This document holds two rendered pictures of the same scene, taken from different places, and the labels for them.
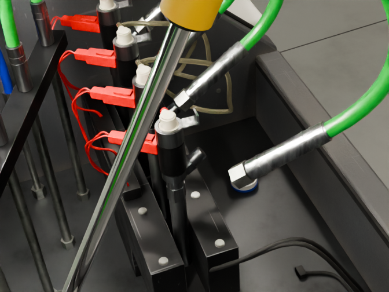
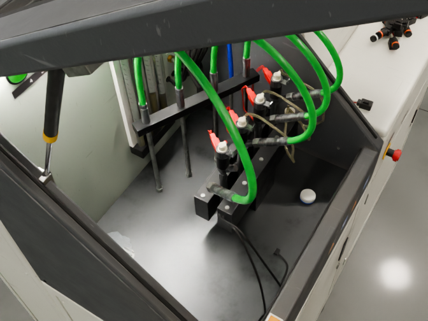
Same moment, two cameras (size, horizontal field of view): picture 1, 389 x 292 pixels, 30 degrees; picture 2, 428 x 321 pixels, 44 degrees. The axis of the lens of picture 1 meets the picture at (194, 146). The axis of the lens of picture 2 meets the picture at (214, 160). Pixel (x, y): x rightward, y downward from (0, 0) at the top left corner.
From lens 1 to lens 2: 0.64 m
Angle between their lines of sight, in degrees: 35
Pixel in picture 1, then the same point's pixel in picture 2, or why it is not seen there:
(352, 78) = not seen: outside the picture
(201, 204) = (241, 188)
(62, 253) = (211, 162)
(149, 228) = (214, 179)
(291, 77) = (362, 170)
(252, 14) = (383, 125)
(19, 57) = (213, 78)
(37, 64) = (230, 83)
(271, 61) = (365, 155)
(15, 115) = (197, 99)
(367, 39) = not seen: outside the picture
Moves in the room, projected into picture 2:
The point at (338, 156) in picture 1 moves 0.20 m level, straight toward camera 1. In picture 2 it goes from (326, 220) to (248, 258)
